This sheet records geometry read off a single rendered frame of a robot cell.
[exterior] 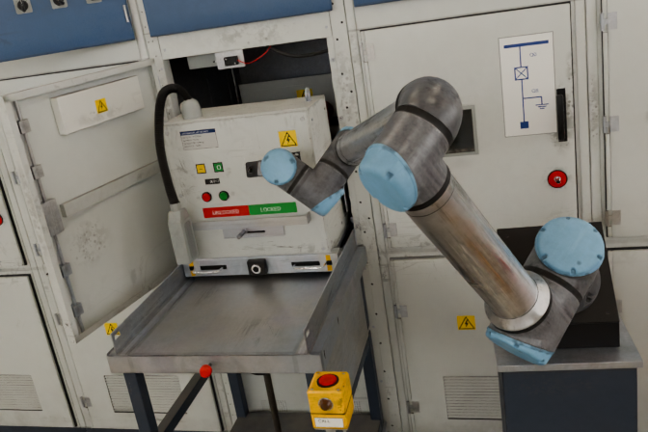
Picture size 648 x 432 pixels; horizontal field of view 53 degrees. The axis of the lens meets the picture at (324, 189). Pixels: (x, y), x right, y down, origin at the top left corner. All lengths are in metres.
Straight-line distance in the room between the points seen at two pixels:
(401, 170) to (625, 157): 1.19
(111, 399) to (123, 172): 1.16
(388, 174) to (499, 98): 1.04
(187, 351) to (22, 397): 1.54
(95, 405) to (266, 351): 1.44
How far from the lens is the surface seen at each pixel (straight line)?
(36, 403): 3.27
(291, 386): 2.65
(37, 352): 3.09
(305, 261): 2.10
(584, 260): 1.56
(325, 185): 1.65
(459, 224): 1.21
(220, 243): 2.18
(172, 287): 2.21
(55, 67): 2.55
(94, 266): 2.15
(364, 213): 2.24
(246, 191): 2.08
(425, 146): 1.11
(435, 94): 1.15
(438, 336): 2.39
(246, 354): 1.77
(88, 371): 3.00
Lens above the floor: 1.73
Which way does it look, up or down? 17 degrees down
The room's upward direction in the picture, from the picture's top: 9 degrees counter-clockwise
